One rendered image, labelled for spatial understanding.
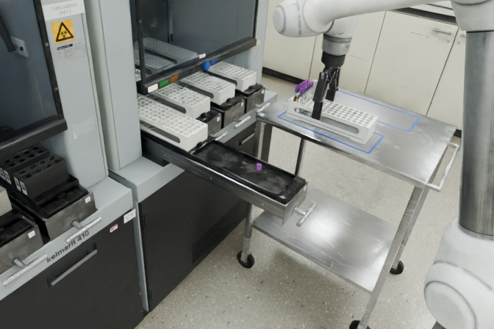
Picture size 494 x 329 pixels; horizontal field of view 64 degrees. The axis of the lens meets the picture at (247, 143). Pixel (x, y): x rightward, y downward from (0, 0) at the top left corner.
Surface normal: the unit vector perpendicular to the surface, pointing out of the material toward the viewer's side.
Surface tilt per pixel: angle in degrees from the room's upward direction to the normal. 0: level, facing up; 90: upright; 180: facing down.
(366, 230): 0
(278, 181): 0
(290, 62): 90
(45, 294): 90
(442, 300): 96
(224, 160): 0
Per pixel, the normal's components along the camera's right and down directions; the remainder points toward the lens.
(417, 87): -0.57, 0.41
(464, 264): -0.82, 0.00
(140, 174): 0.07, -0.84
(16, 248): 0.83, 0.36
